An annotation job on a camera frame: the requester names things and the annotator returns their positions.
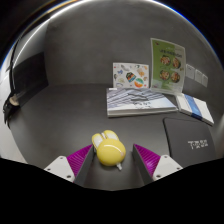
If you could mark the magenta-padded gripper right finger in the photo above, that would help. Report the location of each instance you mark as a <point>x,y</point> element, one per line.
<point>166,166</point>

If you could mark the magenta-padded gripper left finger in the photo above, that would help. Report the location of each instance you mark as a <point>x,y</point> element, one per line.
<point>58,167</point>

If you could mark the yellow computer mouse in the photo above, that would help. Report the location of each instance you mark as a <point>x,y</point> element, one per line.
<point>110,151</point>

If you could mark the dark grey mouse pad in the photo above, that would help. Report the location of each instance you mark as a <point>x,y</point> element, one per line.
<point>186,136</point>

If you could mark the white and blue book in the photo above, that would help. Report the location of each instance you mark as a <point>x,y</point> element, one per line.
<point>196,108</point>

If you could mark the grey striped cover book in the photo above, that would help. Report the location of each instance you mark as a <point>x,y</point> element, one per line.
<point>136,101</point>

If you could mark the black monitor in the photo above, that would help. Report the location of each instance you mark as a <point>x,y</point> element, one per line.
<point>30,76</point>

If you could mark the white sticker sheet card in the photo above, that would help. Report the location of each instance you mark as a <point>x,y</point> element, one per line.
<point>130,76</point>

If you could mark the green menu sign stand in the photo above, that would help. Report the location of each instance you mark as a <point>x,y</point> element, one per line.
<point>168,66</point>

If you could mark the white wall socket plates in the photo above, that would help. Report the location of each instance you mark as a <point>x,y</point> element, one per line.
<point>198,76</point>

